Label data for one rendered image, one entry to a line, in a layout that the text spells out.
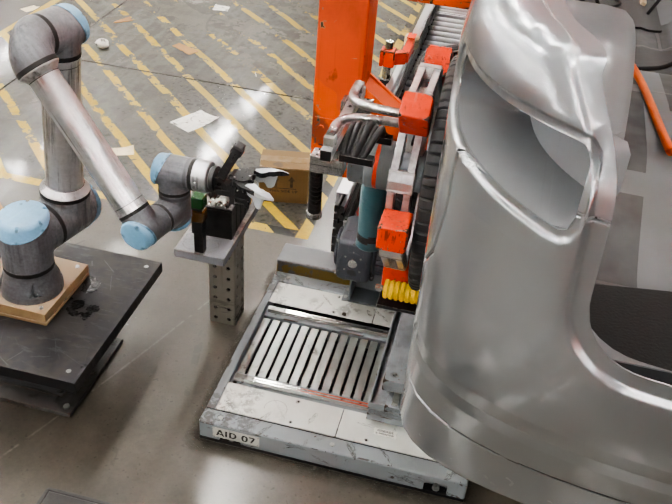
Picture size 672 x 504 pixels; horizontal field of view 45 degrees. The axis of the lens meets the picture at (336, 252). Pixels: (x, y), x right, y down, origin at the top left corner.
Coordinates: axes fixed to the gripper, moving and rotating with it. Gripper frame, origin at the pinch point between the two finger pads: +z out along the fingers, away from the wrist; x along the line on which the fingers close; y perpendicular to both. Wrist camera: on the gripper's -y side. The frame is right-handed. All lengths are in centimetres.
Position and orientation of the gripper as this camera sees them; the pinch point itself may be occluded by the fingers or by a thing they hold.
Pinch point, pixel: (281, 184)
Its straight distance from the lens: 221.1
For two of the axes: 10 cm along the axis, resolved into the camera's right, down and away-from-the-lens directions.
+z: 9.7, 1.9, -1.6
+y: -0.7, 8.1, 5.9
